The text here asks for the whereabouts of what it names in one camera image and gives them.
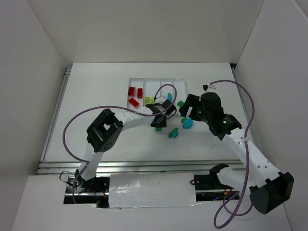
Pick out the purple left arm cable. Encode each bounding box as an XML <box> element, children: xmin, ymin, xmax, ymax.
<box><xmin>63</xmin><ymin>84</ymin><xmax>178</xmax><ymax>204</ymax></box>

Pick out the red sloped lego brick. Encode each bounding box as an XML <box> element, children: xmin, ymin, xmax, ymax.
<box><xmin>128</xmin><ymin>98</ymin><xmax>140</xmax><ymax>108</ymax></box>

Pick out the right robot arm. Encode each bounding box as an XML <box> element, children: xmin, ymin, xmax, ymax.
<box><xmin>180</xmin><ymin>92</ymin><xmax>294</xmax><ymax>214</ymax></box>

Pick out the blue oval lego block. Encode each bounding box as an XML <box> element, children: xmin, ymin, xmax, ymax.
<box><xmin>182</xmin><ymin>118</ymin><xmax>193</xmax><ymax>129</ymax></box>

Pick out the white tape sheet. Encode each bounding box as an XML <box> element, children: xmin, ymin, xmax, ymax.
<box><xmin>108</xmin><ymin>173</ymin><xmax>197</xmax><ymax>208</ymax></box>

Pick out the green long lego plate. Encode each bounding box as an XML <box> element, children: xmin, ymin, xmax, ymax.
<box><xmin>168</xmin><ymin>128</ymin><xmax>178</xmax><ymax>138</ymax></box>

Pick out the small blue lego brick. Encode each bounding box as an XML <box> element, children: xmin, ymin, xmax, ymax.
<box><xmin>172</xmin><ymin>130</ymin><xmax>179</xmax><ymax>138</ymax></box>

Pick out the red studded lego brick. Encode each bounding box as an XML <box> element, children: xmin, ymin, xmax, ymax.
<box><xmin>137</xmin><ymin>88</ymin><xmax>143</xmax><ymax>99</ymax></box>

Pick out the white four-compartment tray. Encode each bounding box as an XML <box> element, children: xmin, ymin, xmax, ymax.
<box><xmin>127</xmin><ymin>78</ymin><xmax>187</xmax><ymax>111</ymax></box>

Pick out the blue long lego brick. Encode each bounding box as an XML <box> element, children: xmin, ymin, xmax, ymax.
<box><xmin>167</xmin><ymin>93</ymin><xmax>173</xmax><ymax>102</ymax></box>

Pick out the red flower cylinder lego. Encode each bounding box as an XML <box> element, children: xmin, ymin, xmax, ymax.
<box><xmin>128</xmin><ymin>87</ymin><xmax>135</xmax><ymax>97</ymax></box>

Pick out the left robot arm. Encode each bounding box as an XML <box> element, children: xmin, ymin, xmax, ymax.
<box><xmin>75</xmin><ymin>100</ymin><xmax>177</xmax><ymax>192</ymax></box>

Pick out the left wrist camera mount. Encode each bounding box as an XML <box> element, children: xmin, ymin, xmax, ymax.
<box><xmin>155</xmin><ymin>97</ymin><xmax>166</xmax><ymax>103</ymax></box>

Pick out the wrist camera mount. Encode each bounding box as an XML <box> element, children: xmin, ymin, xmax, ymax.
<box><xmin>202</xmin><ymin>84</ymin><xmax>216</xmax><ymax>91</ymax></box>
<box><xmin>155</xmin><ymin>97</ymin><xmax>166</xmax><ymax>103</ymax></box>

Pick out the lime sloped lego brick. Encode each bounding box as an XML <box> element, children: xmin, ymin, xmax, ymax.
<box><xmin>144</xmin><ymin>97</ymin><xmax>150</xmax><ymax>105</ymax></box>

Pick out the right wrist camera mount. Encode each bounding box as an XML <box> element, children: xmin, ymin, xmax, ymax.
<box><xmin>202</xmin><ymin>84</ymin><xmax>216</xmax><ymax>91</ymax></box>

